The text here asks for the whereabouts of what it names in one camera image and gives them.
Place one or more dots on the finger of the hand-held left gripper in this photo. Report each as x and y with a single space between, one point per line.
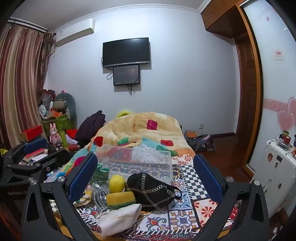
54 160
34 145

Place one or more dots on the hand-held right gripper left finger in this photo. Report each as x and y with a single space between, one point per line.
83 177

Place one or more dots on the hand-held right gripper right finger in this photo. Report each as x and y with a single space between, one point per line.
208 179

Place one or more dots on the green cloth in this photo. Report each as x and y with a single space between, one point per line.
101 172

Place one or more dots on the yellow lemon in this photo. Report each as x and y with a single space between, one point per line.
117 183

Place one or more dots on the yellow green sponge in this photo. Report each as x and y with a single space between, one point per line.
120 198

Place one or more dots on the clear plastic storage box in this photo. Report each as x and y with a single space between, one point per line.
138 160

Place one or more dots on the red box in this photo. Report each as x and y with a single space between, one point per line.
32 133

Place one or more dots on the floral fabric piece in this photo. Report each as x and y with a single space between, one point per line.
83 197

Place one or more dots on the pink bunny toy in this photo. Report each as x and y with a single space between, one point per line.
55 136

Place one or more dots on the green bottle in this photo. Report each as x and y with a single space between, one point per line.
64 139

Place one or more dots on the green box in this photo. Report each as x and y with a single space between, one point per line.
61 124

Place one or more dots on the grey backpack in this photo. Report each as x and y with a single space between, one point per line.
203 143

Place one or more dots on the orange notebook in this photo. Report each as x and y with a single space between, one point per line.
192 133

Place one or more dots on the dark purple garment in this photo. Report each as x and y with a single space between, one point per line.
90 126

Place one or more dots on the grey plush toy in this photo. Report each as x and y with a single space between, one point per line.
62 104

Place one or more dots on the striped curtain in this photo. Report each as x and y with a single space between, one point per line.
20 81

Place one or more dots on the white suitcase with stickers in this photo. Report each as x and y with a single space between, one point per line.
277 176

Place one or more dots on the yellow green plush toy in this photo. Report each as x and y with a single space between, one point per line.
123 114

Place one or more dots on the yellow blanket with coloured squares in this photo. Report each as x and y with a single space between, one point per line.
138 126

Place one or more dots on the red jar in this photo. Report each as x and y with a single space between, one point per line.
287 139

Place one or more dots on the wooden door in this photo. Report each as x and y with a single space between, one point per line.
245 88

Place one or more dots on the wardrobe sliding door with hearts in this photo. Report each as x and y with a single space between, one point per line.
275 92

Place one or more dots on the small black monitor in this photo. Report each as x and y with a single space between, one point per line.
126 75

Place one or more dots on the white air conditioner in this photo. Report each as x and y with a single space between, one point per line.
75 31

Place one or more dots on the white paper label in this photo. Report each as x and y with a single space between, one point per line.
278 55

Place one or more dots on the wooden overhead cabinet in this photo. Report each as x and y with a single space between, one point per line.
217 16

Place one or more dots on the black wall television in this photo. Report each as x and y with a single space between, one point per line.
126 52

